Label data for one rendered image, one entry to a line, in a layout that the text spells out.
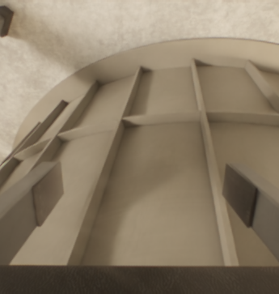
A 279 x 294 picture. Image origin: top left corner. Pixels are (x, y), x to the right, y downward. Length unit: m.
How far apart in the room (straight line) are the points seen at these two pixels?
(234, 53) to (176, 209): 0.65
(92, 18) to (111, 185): 0.64
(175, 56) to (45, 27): 0.49
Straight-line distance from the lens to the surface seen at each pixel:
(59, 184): 0.16
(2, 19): 0.99
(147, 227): 0.32
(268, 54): 0.90
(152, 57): 0.84
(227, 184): 0.17
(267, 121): 0.55
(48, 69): 1.02
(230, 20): 0.86
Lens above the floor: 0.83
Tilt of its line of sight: 50 degrees down
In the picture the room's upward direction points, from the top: 168 degrees counter-clockwise
